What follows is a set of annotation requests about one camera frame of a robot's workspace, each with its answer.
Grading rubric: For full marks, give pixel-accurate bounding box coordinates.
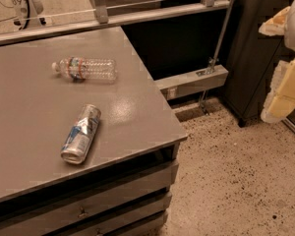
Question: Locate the crushed silver blue can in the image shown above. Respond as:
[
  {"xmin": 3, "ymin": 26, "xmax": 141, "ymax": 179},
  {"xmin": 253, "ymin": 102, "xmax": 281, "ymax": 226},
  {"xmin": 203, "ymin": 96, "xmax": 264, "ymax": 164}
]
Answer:
[{"xmin": 61, "ymin": 104, "xmax": 101, "ymax": 164}]

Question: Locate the clear plastic water bottle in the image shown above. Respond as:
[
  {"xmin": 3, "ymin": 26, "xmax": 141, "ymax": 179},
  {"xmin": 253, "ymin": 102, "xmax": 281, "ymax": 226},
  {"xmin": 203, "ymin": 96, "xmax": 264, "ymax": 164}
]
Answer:
[{"xmin": 51, "ymin": 57, "xmax": 117, "ymax": 82}]

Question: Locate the dark cabinet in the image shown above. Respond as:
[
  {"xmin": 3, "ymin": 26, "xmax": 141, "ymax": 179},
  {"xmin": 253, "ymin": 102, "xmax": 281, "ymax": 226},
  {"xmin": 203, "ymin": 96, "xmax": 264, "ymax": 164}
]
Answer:
[{"xmin": 220, "ymin": 0, "xmax": 295, "ymax": 127}]

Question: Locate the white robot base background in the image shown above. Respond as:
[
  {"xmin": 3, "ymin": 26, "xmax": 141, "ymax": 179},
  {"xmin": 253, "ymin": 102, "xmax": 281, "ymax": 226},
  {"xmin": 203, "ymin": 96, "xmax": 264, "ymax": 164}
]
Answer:
[{"xmin": 10, "ymin": 0, "xmax": 46, "ymax": 30}]

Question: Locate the grey table with drawers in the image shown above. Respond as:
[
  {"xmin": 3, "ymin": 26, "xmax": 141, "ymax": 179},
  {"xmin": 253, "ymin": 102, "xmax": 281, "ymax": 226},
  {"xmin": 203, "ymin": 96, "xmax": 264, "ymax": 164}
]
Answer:
[{"xmin": 0, "ymin": 28, "xmax": 186, "ymax": 236}]

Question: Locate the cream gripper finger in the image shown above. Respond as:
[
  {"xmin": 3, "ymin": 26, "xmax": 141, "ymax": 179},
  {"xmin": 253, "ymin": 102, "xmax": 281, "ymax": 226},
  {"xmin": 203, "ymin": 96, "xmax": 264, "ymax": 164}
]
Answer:
[
  {"xmin": 261, "ymin": 59, "xmax": 295, "ymax": 123},
  {"xmin": 259, "ymin": 6, "xmax": 290, "ymax": 36}
]

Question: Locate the grey metal beam bracket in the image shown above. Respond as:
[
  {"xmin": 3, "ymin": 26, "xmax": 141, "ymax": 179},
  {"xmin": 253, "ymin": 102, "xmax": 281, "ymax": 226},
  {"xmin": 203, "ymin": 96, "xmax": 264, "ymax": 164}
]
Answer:
[{"xmin": 155, "ymin": 65, "xmax": 228, "ymax": 100}]

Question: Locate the metal railing frame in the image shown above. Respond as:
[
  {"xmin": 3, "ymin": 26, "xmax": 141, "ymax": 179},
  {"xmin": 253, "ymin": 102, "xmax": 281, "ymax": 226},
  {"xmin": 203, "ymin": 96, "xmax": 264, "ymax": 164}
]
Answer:
[{"xmin": 0, "ymin": 0, "xmax": 234, "ymax": 73}]

